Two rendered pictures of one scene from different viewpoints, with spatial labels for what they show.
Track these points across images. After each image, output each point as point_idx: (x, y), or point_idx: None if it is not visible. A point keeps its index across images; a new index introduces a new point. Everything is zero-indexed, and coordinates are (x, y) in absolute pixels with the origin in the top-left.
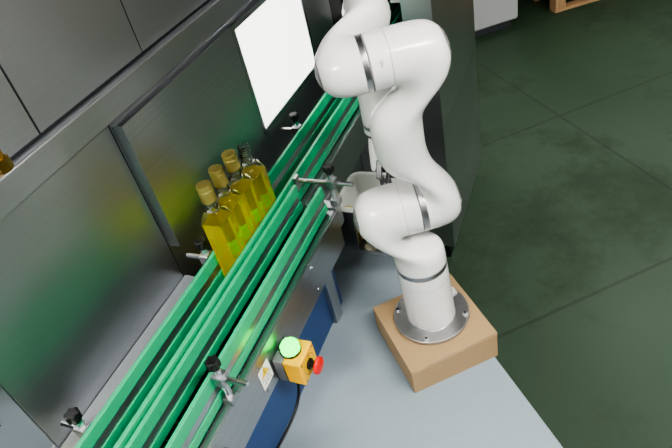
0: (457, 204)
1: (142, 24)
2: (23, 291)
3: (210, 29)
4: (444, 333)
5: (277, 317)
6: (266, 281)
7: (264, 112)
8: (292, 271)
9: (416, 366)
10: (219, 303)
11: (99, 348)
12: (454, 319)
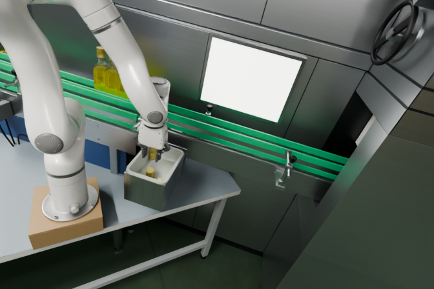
0: (29, 137)
1: None
2: (53, 16)
3: (195, 21)
4: (48, 204)
5: None
6: (68, 93)
7: (206, 92)
8: (88, 113)
9: (36, 189)
10: (65, 82)
11: (68, 64)
12: (55, 211)
